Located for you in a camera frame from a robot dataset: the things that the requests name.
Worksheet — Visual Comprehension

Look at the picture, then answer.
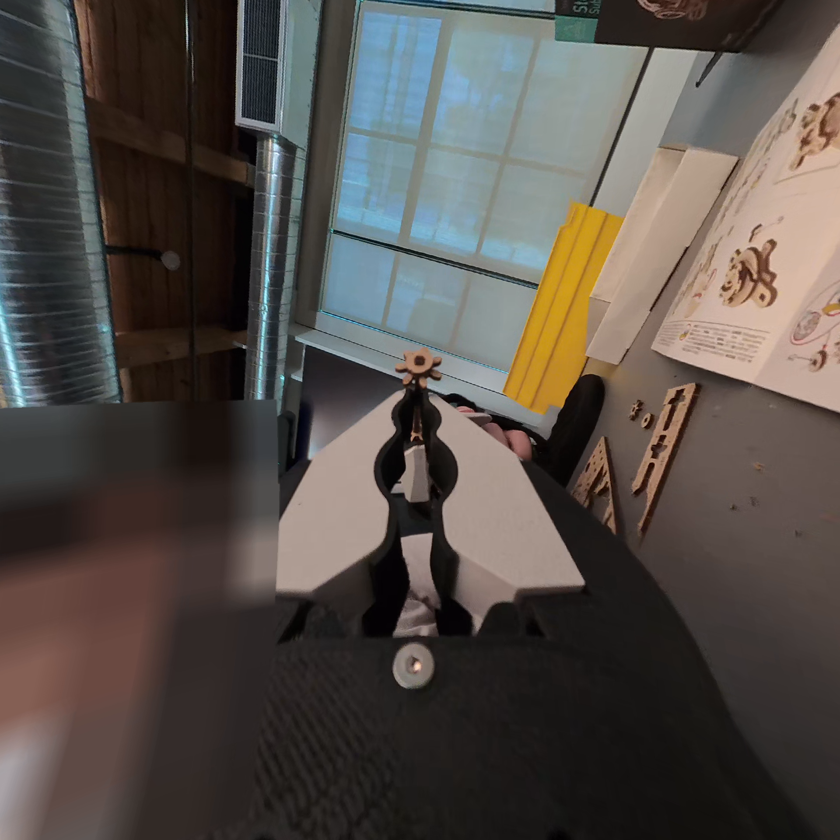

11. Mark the frosted glass window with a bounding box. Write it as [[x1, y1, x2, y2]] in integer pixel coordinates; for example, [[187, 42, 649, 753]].
[[289, 0, 651, 396]]

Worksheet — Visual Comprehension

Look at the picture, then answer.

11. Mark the narrow silver air duct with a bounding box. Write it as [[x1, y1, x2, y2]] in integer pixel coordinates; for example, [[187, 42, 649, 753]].
[[244, 131, 300, 401]]

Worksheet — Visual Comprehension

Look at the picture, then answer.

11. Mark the white air vent unit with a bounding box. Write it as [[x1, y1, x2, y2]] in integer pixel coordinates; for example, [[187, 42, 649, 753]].
[[235, 0, 291, 132]]

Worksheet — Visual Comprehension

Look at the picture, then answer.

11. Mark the black model kit box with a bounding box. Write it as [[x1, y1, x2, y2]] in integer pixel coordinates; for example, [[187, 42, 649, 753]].
[[554, 0, 785, 53]]

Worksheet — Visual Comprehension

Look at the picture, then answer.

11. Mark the large silver air duct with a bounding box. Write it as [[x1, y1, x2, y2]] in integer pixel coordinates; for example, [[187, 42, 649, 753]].
[[0, 0, 126, 408]]

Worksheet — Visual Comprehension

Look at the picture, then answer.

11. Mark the wooden cutout frame piece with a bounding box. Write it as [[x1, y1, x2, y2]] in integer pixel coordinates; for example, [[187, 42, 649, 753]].
[[633, 382, 700, 536]]

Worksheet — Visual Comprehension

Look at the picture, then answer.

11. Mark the laser-cut wooden parts sheet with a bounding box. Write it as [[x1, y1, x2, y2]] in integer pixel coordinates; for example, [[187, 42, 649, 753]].
[[571, 436, 619, 534]]

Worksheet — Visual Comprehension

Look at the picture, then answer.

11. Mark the yellow plastic bin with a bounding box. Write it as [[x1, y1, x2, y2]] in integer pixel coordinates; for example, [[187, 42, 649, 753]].
[[504, 202, 626, 416]]

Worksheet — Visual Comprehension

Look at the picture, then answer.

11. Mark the illustrated instruction booklet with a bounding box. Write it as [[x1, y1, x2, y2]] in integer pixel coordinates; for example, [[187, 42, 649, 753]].
[[651, 23, 840, 414]]

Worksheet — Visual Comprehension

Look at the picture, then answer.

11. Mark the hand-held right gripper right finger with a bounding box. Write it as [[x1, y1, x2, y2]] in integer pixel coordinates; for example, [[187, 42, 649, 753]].
[[423, 391, 586, 636]]

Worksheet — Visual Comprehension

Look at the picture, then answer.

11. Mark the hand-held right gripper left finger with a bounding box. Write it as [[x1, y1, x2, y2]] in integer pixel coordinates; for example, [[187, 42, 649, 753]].
[[276, 391, 404, 621]]

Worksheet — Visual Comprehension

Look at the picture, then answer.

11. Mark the white cardboard box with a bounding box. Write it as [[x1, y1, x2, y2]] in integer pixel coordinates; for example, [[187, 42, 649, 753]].
[[586, 146, 741, 365]]

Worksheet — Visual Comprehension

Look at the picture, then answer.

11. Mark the person's white shirt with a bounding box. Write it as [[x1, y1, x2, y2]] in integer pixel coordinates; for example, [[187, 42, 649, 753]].
[[394, 535, 442, 637]]

